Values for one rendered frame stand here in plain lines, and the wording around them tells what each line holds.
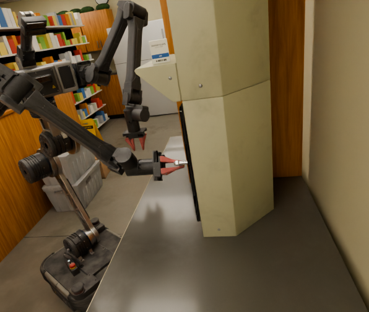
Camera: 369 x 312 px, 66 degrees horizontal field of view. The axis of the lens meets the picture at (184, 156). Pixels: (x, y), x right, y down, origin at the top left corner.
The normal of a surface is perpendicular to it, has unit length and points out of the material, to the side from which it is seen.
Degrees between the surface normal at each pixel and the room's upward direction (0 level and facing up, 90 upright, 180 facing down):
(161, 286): 0
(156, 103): 90
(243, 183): 90
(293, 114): 90
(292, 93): 90
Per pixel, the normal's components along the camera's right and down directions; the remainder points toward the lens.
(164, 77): -0.13, 0.43
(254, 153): 0.60, 0.25
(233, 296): -0.15, -0.90
